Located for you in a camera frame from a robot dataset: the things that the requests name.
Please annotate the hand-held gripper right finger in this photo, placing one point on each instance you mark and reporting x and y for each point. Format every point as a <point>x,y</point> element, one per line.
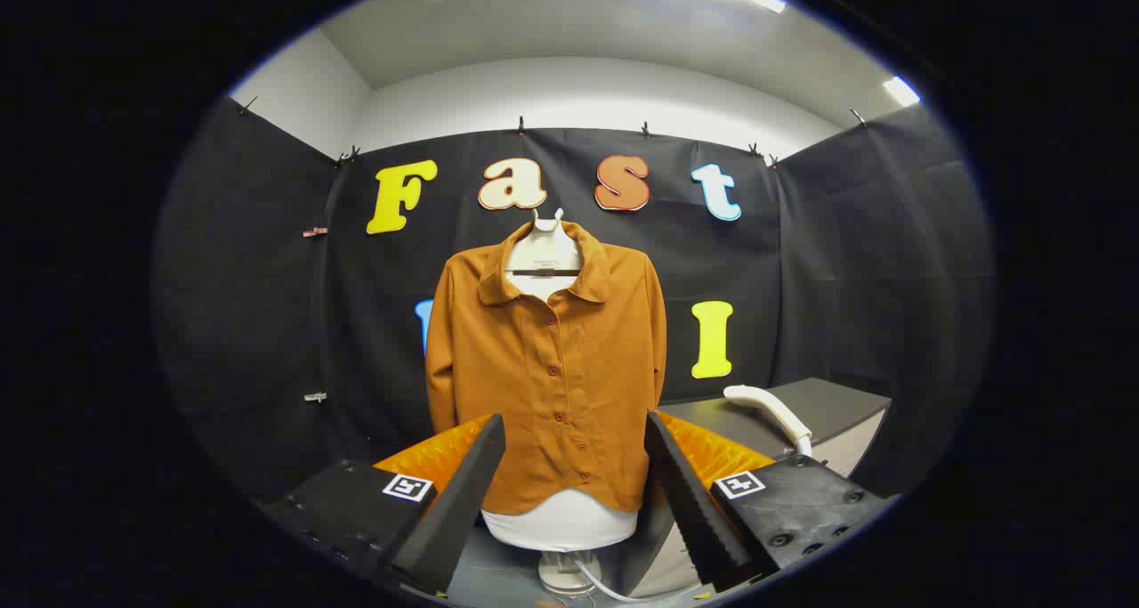
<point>690,492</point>

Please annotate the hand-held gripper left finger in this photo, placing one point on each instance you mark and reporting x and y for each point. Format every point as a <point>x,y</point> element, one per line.
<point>463,492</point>

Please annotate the white garment steamer head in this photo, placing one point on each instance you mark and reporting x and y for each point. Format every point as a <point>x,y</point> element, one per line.
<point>772,408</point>

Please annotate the orange button-up shirt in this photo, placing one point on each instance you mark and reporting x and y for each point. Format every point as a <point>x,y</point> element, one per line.
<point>552,385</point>

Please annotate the white steamer stand base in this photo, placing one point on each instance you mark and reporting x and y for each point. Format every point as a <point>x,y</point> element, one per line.
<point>562,574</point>

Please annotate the white steamer hanger board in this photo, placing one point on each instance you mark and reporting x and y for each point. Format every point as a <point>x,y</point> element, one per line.
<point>545,250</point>

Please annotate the black backdrop cloth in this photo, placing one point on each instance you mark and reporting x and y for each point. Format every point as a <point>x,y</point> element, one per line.
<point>845,279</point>

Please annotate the small ceiling light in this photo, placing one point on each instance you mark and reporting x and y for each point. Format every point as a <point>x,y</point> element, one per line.
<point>900,91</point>

